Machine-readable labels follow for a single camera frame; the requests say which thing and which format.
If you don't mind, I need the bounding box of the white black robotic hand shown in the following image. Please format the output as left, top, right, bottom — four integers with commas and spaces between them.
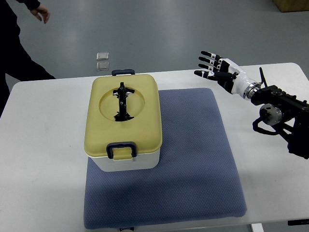
194, 51, 261, 100

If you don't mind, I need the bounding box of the bystander bare hand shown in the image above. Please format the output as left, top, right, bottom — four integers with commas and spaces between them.
30, 4, 51, 24

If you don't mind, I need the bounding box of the yellow storage box lid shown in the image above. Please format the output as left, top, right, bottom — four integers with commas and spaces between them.
84, 74, 162, 160

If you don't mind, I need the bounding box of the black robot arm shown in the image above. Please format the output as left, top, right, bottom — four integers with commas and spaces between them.
249, 85, 309, 160

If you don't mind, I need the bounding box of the brown cardboard box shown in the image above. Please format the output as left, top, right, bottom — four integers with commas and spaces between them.
273, 0, 309, 13

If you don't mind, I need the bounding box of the white storage box body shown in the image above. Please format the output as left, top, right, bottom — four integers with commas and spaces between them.
90, 147, 160, 172

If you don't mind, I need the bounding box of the bystander in black clothing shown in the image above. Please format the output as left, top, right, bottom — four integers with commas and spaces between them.
0, 0, 55, 113

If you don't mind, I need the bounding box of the upper silver floor plate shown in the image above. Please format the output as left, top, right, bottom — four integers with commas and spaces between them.
96, 52, 109, 60

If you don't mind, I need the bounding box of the silver floor plate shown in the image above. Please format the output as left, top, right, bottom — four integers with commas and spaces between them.
96, 61, 109, 71
96, 52, 109, 60

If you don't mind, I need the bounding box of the lower silver floor plate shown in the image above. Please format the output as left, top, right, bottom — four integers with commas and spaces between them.
96, 61, 109, 71

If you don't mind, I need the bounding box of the blue padded mat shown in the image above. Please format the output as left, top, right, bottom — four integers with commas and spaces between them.
84, 88, 247, 229

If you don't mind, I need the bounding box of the white table leg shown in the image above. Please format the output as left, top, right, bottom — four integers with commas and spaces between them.
251, 223, 264, 232

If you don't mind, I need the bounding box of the black table control panel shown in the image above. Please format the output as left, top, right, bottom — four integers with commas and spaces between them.
287, 219, 309, 226

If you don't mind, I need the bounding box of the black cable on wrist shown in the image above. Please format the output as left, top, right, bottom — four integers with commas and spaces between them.
259, 67, 269, 88

